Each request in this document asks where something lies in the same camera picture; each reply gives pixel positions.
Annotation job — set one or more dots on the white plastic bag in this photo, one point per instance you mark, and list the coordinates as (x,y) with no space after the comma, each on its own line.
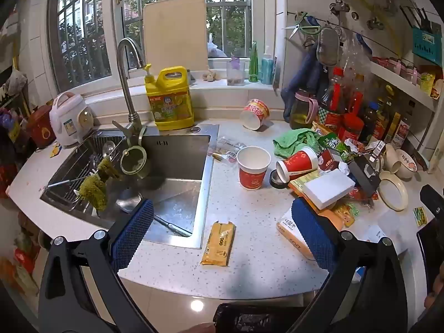
(215,50)

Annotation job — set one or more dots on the small yellow green packet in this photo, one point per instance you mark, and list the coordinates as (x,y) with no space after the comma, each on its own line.
(419,215)

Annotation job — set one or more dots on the steel ladle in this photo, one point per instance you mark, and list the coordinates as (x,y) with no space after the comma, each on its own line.
(130,203)

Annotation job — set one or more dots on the stainless steel sink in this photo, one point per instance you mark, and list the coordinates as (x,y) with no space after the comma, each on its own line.
(177,187)

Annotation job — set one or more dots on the white paper sheet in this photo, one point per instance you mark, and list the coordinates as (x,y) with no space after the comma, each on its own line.
(376,234)

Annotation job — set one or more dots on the yellow snack packet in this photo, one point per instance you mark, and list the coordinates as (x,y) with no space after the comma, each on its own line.
(219,242)

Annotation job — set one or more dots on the white rice cooker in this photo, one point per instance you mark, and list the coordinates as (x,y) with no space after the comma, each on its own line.
(71,118)

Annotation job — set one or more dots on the barred window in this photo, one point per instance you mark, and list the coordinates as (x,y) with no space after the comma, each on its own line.
(114,24)

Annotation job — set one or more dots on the white tissue pack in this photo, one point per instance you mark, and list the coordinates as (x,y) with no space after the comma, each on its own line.
(289,230)

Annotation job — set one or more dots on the yellow detergent jug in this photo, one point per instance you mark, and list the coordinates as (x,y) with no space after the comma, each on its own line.
(170,100)

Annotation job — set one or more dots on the black box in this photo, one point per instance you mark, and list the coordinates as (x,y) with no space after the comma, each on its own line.
(364,177)

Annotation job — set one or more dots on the red and white paper cup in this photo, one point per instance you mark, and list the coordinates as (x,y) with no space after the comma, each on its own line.
(253,173)

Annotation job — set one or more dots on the beige cutting board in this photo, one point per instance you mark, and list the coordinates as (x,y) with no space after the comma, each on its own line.
(175,34)

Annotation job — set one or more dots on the white box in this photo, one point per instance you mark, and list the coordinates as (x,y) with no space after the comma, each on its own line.
(327,187)

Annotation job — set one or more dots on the green bottle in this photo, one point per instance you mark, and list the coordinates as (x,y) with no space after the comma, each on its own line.
(254,66)

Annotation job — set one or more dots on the black bagged trash bin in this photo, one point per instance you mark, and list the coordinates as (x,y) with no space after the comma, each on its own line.
(256,319)

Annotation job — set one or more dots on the white wall shelf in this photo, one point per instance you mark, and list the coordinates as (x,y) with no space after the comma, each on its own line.
(399,83)

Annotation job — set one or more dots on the garlic bulbs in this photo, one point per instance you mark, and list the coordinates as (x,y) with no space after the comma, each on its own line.
(210,75)

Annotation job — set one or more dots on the steel faucet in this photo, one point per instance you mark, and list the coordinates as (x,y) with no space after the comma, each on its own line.
(130,107)

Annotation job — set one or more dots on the grey hanging sponge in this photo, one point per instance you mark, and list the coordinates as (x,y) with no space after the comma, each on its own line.
(328,47)

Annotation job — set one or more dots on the white plate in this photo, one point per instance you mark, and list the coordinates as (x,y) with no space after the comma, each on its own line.
(393,194)

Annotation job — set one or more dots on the red instant noodle cup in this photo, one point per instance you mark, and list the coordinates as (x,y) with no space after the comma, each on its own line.
(255,114)

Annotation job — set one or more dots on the blue hanging cloth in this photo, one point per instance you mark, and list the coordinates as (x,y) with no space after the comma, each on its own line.
(307,79)

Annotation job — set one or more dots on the green snack packet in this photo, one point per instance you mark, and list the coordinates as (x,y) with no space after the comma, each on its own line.
(331,143)

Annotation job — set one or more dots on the green scrub sponge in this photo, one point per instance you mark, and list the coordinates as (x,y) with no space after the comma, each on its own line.
(93,190)

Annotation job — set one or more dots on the row of condiment bottles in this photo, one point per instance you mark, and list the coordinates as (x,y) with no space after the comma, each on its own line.
(357,118)

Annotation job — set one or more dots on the red small carton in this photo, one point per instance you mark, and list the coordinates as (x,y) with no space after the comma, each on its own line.
(329,161)

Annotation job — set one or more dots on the red small appliance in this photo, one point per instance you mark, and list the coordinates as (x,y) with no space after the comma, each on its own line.
(41,128)

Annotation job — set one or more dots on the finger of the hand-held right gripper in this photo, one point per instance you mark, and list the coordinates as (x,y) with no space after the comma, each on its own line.
(433,199)

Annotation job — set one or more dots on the black tape roll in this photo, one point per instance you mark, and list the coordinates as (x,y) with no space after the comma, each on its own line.
(275,180)

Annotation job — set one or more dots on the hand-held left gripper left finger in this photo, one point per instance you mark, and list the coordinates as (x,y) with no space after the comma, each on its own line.
(133,232)

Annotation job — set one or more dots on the teal plastic basket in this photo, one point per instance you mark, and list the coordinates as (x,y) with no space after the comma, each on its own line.
(426,47)

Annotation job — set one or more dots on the glass jar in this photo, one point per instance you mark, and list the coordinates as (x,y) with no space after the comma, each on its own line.
(236,74)

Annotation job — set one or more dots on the blue pump bottle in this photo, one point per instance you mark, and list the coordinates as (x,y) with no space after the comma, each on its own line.
(267,69)

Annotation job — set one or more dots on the white bowl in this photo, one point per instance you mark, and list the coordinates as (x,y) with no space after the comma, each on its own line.
(406,163)

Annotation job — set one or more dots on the clear plastic wrapper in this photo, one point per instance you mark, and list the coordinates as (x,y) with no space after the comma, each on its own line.
(227,149)

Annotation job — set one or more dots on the green cloth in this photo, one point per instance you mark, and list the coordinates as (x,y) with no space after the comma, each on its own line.
(293,142)

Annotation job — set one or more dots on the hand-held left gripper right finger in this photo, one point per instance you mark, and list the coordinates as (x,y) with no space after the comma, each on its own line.
(312,232)

